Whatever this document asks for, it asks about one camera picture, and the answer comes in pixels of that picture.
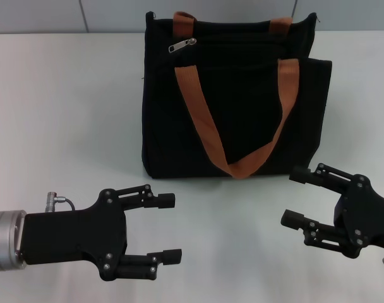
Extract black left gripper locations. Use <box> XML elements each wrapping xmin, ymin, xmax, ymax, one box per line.
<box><xmin>21</xmin><ymin>184</ymin><xmax>183</xmax><ymax>282</ymax></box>

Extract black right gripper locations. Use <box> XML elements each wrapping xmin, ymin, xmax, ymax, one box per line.
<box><xmin>280</xmin><ymin>163</ymin><xmax>384</xmax><ymax>258</ymax></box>

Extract black food bag orange handles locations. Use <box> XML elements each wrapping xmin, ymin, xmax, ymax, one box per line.
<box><xmin>140</xmin><ymin>11</ymin><xmax>333</xmax><ymax>181</ymax></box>

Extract silver zipper pull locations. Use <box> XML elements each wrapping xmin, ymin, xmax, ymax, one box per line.
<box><xmin>168</xmin><ymin>37</ymin><xmax>198</xmax><ymax>55</ymax></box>

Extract left gripper cable with plug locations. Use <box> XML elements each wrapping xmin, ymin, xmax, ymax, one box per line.
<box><xmin>45</xmin><ymin>191</ymin><xmax>78</xmax><ymax>214</ymax></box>

